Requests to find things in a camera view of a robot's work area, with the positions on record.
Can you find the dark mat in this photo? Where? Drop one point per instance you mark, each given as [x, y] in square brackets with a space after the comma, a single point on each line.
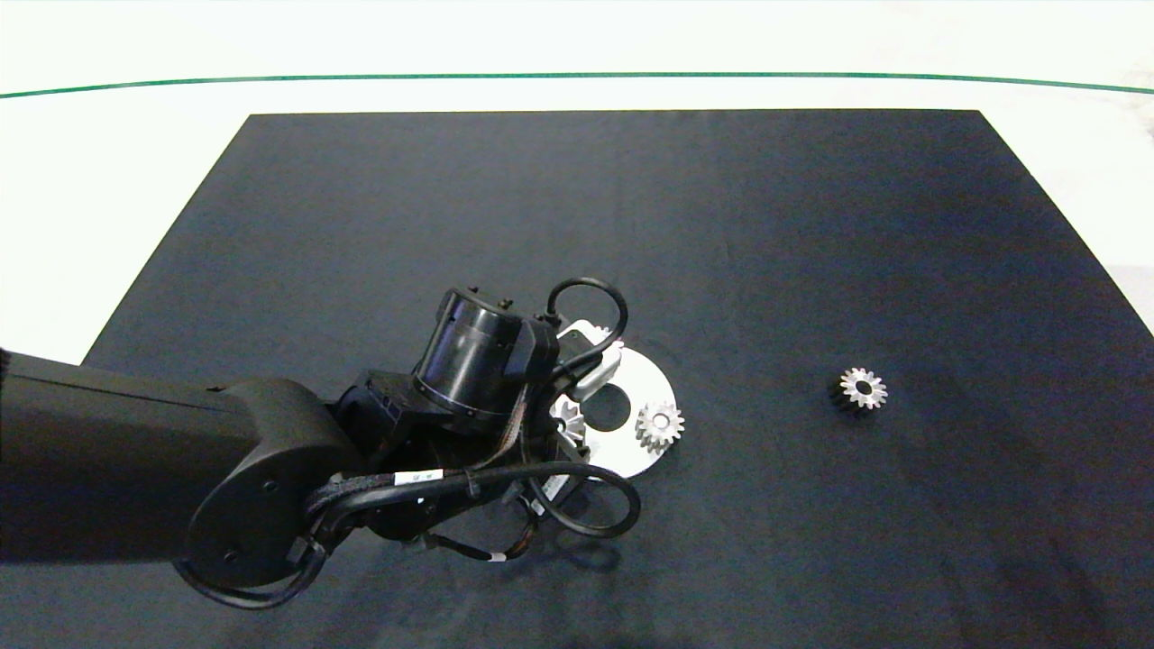
[721, 252]

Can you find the large steel gear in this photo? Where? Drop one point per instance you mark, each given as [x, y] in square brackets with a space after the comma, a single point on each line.
[572, 429]

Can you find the small steel gear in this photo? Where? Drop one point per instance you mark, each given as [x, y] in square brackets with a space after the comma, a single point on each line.
[651, 438]
[876, 395]

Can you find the boxy silver wrist camera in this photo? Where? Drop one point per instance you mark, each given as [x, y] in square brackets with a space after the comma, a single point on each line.
[595, 368]

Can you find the round white pin plate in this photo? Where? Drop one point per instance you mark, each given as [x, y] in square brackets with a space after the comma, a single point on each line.
[642, 379]

